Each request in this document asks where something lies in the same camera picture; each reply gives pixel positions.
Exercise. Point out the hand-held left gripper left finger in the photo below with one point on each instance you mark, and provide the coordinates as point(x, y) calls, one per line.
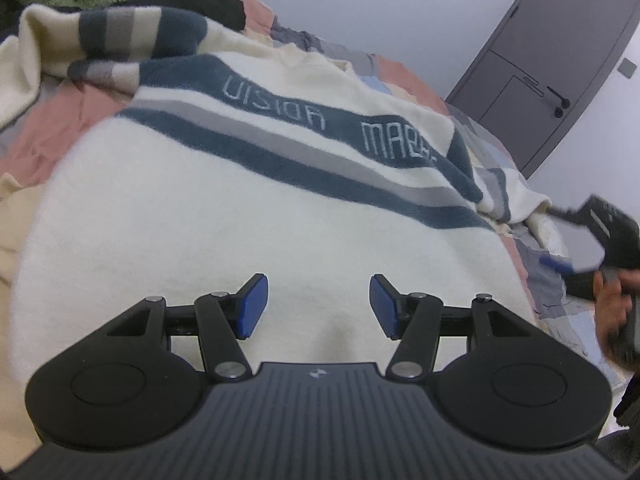
point(255, 305)

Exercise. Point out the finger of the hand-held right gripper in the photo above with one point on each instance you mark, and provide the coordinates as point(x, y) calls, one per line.
point(555, 263)
point(575, 219)

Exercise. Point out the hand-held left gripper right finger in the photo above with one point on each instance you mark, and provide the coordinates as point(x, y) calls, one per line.
point(382, 305)

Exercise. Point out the cream striped knit sweater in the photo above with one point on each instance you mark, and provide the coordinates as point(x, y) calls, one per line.
point(250, 230)

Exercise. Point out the person's right hand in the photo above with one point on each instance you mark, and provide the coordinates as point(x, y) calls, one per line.
point(607, 305)

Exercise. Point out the grey door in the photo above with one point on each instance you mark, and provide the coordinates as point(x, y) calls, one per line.
point(550, 50)

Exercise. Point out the patchwork bed quilt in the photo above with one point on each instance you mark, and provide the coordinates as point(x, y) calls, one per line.
point(60, 125)

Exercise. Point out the black garment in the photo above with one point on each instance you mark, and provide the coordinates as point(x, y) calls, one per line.
point(210, 5)

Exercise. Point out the small grey wall switch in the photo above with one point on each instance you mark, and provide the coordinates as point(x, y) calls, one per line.
point(628, 67)

